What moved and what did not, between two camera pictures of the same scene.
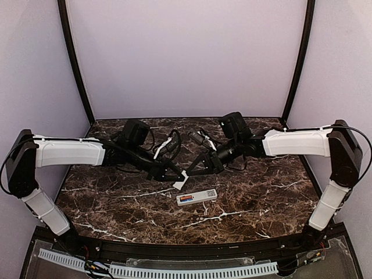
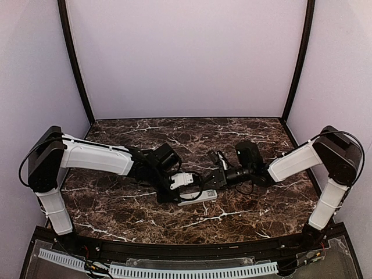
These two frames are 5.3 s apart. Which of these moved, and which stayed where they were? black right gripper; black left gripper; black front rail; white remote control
Moved: black left gripper; black right gripper
Stayed: black front rail; white remote control
